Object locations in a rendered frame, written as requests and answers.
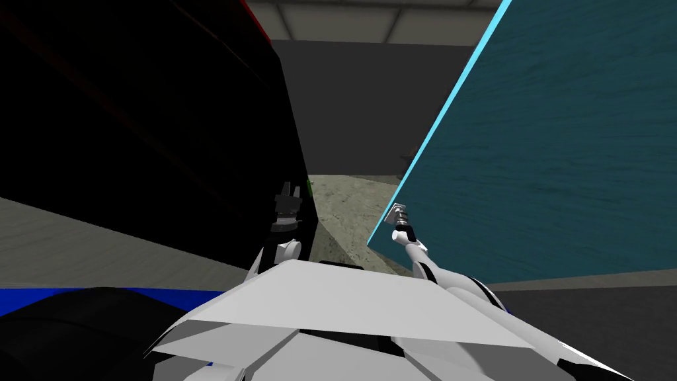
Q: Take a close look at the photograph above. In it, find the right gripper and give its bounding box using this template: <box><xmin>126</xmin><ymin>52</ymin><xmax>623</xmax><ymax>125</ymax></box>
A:
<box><xmin>384</xmin><ymin>202</ymin><xmax>408</xmax><ymax>225</ymax></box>

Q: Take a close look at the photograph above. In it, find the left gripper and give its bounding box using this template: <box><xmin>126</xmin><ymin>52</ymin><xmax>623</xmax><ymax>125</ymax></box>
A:
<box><xmin>274</xmin><ymin>182</ymin><xmax>304</xmax><ymax>214</ymax></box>

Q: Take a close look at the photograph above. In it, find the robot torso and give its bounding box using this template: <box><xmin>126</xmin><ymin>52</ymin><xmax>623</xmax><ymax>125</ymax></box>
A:
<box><xmin>145</xmin><ymin>259</ymin><xmax>536</xmax><ymax>381</ymax></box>

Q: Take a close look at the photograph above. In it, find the teal door leaf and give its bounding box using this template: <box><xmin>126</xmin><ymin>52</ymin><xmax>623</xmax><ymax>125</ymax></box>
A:
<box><xmin>367</xmin><ymin>0</ymin><xmax>677</xmax><ymax>285</ymax></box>

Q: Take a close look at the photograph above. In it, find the black cupboard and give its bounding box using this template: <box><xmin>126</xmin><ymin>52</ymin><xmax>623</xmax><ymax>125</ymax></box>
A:
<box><xmin>0</xmin><ymin>0</ymin><xmax>320</xmax><ymax>269</ymax></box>

